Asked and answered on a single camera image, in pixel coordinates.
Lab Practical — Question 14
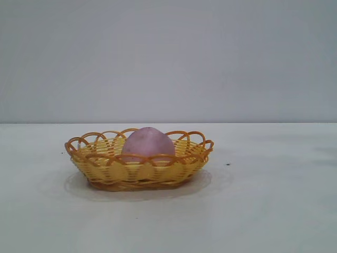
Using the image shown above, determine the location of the yellow woven wicker basket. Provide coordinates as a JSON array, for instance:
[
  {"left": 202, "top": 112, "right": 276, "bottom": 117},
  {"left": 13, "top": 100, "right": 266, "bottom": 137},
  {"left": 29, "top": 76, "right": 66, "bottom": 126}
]
[{"left": 64, "top": 128, "right": 215, "bottom": 192}]

